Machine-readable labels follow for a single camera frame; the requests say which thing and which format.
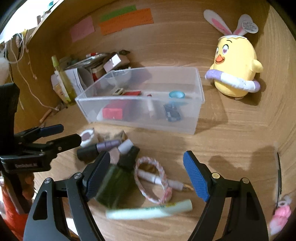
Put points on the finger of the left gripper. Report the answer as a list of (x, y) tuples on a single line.
[(59, 145), (39, 132)]

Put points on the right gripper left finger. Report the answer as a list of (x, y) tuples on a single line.
[(47, 221)]

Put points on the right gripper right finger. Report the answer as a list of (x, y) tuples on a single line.
[(245, 219)]

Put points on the white tape roll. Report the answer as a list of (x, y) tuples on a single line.
[(88, 137)]

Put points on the purple black allnighter spray bottle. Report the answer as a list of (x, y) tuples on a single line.
[(90, 153)]

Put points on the dark green spray bottle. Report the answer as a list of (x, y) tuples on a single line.
[(117, 180)]

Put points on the pale green tube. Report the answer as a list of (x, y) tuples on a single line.
[(144, 213)]

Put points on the pink hair clip charm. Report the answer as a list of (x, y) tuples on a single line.
[(281, 215)]

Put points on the yellow-green spray bottle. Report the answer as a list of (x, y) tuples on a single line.
[(71, 94)]

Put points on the small beige pouch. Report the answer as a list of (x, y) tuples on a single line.
[(108, 136)]

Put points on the pale pink lotion tube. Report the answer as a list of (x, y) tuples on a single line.
[(119, 151)]

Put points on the white folded paper leaflet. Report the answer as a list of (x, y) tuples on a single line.
[(80, 79)]

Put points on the white mahjong tile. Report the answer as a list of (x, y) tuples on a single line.
[(119, 91)]

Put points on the stack of books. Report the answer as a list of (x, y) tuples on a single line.
[(90, 63)]

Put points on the red white marker pen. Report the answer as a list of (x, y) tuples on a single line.
[(91, 54)]

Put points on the white eyeliner pencil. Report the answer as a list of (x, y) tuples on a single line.
[(155, 179)]

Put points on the clear red-capped lip tube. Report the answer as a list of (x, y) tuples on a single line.
[(150, 106)]

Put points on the small white box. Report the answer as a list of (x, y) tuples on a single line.
[(115, 62)]

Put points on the pink paper note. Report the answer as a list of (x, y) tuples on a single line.
[(82, 29)]

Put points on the dark blue small box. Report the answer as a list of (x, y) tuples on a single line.
[(171, 112)]

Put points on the clear plastic storage bin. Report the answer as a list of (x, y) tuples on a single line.
[(157, 98)]

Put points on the blue round container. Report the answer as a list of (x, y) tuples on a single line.
[(177, 94)]

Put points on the green paper note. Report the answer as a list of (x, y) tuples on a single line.
[(118, 12)]

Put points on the yellow chick bunny plush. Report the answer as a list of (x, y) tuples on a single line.
[(235, 63)]

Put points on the orange paper note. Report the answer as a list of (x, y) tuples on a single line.
[(128, 20)]

